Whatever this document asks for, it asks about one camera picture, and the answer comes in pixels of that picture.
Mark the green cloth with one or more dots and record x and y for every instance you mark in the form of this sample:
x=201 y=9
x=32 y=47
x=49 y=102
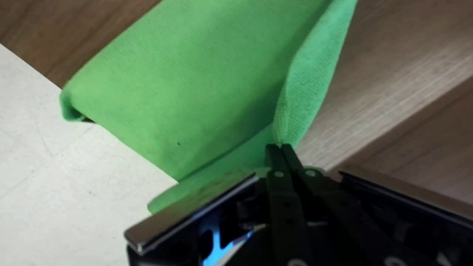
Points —
x=196 y=83

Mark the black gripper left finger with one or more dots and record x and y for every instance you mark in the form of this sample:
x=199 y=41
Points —
x=285 y=216

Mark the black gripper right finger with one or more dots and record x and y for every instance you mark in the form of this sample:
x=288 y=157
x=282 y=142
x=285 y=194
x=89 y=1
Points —
x=334 y=222

